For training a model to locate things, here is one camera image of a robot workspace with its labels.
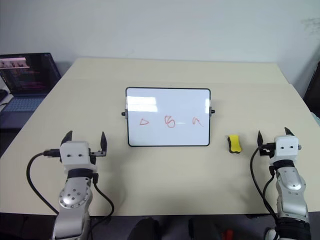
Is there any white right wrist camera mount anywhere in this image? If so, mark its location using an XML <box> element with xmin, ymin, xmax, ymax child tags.
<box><xmin>269</xmin><ymin>134</ymin><xmax>302</xmax><ymax>165</ymax></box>

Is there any open dark laptop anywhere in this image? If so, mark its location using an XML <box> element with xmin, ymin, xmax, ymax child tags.
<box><xmin>0</xmin><ymin>52</ymin><xmax>62</xmax><ymax>119</ymax></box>

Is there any white and black device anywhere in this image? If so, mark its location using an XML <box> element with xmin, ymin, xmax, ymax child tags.
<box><xmin>0</xmin><ymin>88</ymin><xmax>13</xmax><ymax>113</ymax></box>

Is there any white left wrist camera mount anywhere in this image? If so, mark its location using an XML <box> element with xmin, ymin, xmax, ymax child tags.
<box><xmin>59</xmin><ymin>140</ymin><xmax>98</xmax><ymax>175</ymax></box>

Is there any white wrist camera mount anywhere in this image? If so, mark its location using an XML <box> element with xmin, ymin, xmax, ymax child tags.
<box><xmin>269</xmin><ymin>134</ymin><xmax>302</xmax><ymax>165</ymax></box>
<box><xmin>59</xmin><ymin>140</ymin><xmax>98</xmax><ymax>175</ymax></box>

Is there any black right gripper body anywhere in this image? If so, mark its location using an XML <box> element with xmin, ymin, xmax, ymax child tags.
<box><xmin>258</xmin><ymin>141</ymin><xmax>276</xmax><ymax>159</ymax></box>

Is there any small black-framed whiteboard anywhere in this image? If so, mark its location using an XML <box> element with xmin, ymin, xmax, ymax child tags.
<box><xmin>121</xmin><ymin>86</ymin><xmax>216</xmax><ymax>148</ymax></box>

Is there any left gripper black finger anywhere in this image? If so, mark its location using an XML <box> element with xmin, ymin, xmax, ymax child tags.
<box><xmin>59</xmin><ymin>130</ymin><xmax>74</xmax><ymax>146</ymax></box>
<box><xmin>100</xmin><ymin>131</ymin><xmax>109</xmax><ymax>153</ymax></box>

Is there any black chair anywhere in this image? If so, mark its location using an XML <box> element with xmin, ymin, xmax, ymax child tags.
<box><xmin>302</xmin><ymin>56</ymin><xmax>320</xmax><ymax>114</ymax></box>

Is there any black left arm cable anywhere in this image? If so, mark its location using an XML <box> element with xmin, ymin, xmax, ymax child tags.
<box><xmin>26</xmin><ymin>148</ymin><xmax>115</xmax><ymax>222</ymax></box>

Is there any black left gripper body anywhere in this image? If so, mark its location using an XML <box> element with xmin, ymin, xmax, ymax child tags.
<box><xmin>88</xmin><ymin>147</ymin><xmax>108</xmax><ymax>166</ymax></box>

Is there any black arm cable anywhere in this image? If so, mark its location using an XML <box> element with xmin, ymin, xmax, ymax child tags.
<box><xmin>26</xmin><ymin>148</ymin><xmax>115</xmax><ymax>222</ymax></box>
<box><xmin>249</xmin><ymin>146</ymin><xmax>279</xmax><ymax>222</ymax></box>

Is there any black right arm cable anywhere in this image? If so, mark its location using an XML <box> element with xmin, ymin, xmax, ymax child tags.
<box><xmin>249</xmin><ymin>146</ymin><xmax>279</xmax><ymax>222</ymax></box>

